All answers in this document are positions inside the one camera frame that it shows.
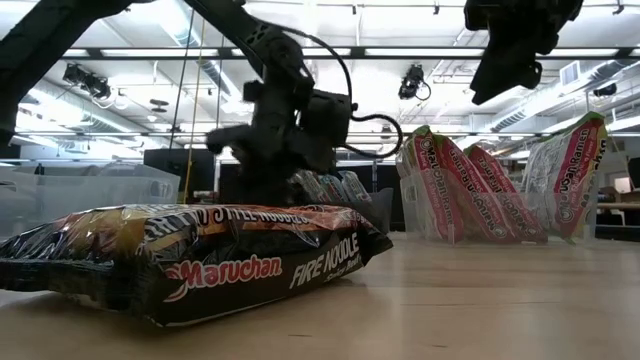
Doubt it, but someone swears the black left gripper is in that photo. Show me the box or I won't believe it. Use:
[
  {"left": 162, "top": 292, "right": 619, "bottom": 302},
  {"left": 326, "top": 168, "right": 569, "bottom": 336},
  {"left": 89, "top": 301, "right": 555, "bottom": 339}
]
[{"left": 206, "top": 74, "right": 334, "bottom": 205}]

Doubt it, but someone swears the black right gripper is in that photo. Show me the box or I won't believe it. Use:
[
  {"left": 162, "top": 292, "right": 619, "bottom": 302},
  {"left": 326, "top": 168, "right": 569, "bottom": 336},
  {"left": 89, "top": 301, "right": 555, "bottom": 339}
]
[{"left": 464, "top": 0, "right": 584, "bottom": 105}]

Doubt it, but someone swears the blue Maruchan ramen pack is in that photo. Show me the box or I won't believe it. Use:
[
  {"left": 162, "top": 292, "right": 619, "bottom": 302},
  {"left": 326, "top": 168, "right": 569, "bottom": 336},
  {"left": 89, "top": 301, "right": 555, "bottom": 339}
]
[
  {"left": 293, "top": 169, "right": 324, "bottom": 204},
  {"left": 338, "top": 170, "right": 373, "bottom": 204},
  {"left": 317, "top": 173, "right": 347, "bottom": 204}
]

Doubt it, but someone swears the black Fire Noodle pack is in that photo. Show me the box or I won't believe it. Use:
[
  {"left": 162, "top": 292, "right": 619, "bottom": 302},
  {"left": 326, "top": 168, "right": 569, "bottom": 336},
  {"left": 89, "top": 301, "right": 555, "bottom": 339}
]
[{"left": 0, "top": 202, "right": 395, "bottom": 329}]

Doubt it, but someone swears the white air vent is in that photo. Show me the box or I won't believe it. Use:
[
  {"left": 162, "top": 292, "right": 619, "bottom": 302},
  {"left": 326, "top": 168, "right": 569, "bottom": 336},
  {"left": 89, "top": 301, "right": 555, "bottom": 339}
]
[{"left": 559, "top": 60, "right": 582, "bottom": 87}]

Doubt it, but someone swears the black screen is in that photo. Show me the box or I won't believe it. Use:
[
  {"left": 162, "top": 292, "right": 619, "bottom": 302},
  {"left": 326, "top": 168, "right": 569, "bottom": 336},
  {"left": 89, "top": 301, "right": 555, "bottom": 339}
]
[{"left": 143, "top": 148, "right": 216, "bottom": 204}]

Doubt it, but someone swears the dark grey plastic bin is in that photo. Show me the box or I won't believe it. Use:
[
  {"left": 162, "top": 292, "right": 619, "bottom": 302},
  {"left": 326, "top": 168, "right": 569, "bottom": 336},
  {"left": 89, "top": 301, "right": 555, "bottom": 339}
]
[{"left": 299, "top": 187, "right": 395, "bottom": 234}]

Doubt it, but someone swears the black overhead light bar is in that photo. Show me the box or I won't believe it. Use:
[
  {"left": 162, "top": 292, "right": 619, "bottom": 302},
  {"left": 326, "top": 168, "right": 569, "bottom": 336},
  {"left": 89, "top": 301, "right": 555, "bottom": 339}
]
[{"left": 59, "top": 45, "right": 640, "bottom": 61}]

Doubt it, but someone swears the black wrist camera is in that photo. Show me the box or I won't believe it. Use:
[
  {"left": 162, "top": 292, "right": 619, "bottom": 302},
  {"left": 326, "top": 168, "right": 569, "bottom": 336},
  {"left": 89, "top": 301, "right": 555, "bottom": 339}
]
[{"left": 305, "top": 91, "right": 357, "bottom": 151}]

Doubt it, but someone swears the yellow hanging cord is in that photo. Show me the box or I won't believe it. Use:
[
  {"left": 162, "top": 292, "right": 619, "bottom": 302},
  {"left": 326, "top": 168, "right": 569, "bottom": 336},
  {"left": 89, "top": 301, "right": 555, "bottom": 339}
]
[{"left": 182, "top": 19, "right": 207, "bottom": 205}]

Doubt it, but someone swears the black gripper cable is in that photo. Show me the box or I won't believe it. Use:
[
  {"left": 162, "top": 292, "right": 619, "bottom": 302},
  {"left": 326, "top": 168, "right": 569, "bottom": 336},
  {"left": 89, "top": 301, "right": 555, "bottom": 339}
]
[{"left": 272, "top": 24, "right": 404, "bottom": 161}]

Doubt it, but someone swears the black hanging cable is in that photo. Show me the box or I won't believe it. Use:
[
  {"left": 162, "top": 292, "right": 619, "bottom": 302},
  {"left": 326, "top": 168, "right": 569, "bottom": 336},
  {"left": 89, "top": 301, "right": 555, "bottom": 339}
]
[{"left": 167, "top": 9, "right": 197, "bottom": 151}]

